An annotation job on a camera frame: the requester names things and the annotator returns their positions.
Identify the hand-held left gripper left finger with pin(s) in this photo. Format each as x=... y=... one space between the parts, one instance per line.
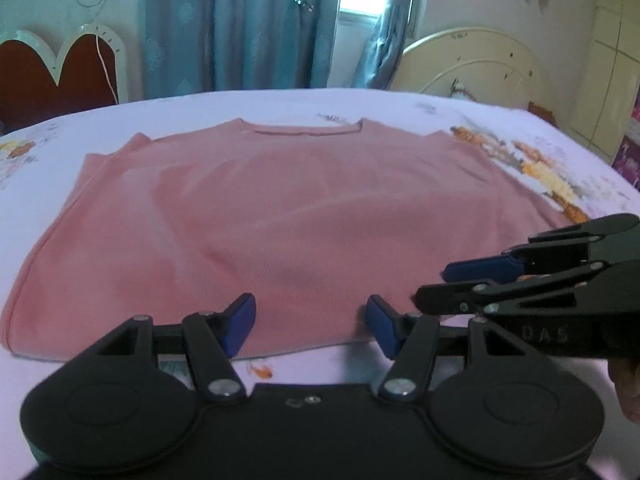
x=240 y=325

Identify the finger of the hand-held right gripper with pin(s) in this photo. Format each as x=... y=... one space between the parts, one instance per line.
x=480 y=269
x=450 y=297

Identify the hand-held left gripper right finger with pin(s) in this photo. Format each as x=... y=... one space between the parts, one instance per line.
x=382 y=327

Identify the pink sweater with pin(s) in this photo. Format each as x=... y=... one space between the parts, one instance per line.
x=280 y=220

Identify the person's right hand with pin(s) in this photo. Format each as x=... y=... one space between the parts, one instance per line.
x=627 y=385

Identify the orange patterned pillow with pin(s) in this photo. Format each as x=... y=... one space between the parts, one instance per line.
x=542 y=112

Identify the small patterned pillow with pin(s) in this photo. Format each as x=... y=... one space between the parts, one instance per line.
x=461 y=91

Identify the magenta patterned cloth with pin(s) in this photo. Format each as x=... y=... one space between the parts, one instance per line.
x=629 y=155

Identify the cream arched headboard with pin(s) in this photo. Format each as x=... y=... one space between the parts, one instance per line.
x=480 y=60

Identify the cream wardrobe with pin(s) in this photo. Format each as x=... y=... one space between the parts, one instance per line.
x=605 y=75

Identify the floral bedsheet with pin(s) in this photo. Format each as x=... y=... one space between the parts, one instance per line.
x=150 y=110

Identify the tied blue curtain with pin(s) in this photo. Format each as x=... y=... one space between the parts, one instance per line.
x=395 y=35

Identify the wide blue patterned curtain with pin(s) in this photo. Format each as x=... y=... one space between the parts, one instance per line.
x=235 y=25

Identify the red heart-shaped headboard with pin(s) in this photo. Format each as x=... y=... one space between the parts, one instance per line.
x=30 y=85

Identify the metal curtain clip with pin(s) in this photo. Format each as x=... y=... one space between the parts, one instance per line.
x=302 y=2

